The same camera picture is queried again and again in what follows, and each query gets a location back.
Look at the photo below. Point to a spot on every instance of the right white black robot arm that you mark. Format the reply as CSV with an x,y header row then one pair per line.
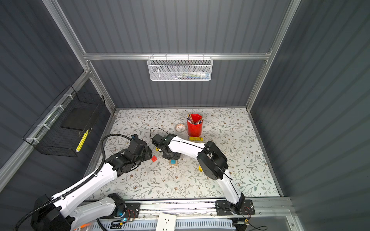
x,y
210,158

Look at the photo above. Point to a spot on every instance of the yellow ruler in basket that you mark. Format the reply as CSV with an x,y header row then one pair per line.
x,y
82,141

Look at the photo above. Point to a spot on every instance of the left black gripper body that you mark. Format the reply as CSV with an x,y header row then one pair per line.
x,y
147,155

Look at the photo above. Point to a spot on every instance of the white power socket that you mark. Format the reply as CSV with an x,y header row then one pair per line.
x,y
166,222

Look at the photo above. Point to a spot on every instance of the black foam pad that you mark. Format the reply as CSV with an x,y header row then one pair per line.
x,y
80,119

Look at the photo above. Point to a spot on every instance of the white wire mesh basket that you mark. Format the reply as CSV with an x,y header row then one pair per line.
x,y
177,69

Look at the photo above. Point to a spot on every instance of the black wire mesh basket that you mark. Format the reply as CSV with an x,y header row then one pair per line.
x,y
64,130

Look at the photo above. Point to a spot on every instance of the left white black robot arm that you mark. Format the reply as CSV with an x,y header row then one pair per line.
x,y
64,211

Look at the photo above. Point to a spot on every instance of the floral table mat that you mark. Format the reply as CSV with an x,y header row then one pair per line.
x,y
229,128

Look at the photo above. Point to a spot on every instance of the clear tape roll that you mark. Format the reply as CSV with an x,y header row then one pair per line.
x,y
180,128

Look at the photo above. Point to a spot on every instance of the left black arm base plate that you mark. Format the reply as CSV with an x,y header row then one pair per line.
x,y
125,211

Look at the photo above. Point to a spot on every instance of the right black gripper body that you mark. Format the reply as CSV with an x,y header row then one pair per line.
x,y
170,156

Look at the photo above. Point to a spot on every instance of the red pencil cup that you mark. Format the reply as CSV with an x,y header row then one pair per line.
x,y
195,123

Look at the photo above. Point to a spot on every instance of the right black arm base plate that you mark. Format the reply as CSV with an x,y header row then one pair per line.
x,y
224,208

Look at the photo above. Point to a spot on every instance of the yellow marker pen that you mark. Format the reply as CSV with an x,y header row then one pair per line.
x,y
196,138

